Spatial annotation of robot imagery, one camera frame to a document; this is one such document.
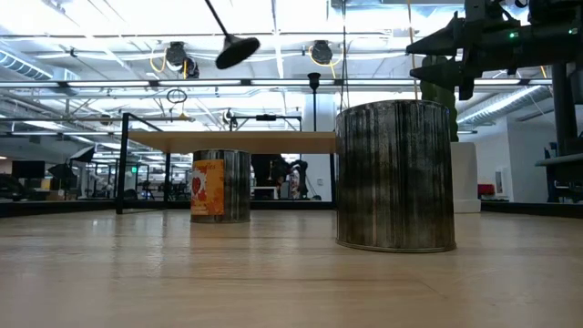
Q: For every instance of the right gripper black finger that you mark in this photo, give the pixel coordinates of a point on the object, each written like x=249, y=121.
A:
x=442, y=73
x=444, y=41

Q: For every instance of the orange candle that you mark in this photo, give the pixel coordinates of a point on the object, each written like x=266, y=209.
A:
x=396, y=182
x=228, y=191

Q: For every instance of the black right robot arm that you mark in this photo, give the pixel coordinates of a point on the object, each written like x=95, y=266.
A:
x=546, y=45

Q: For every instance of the green cactus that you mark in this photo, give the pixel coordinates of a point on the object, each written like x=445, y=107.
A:
x=439, y=98

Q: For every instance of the grey desk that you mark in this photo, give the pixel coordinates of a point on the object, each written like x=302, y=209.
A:
x=562, y=164

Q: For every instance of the person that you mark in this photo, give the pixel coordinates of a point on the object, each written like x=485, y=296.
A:
x=268, y=175

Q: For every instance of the wooden shelf with black legs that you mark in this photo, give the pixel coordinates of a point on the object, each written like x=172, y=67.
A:
x=237, y=142

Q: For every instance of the black upright post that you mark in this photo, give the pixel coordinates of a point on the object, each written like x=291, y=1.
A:
x=565, y=114

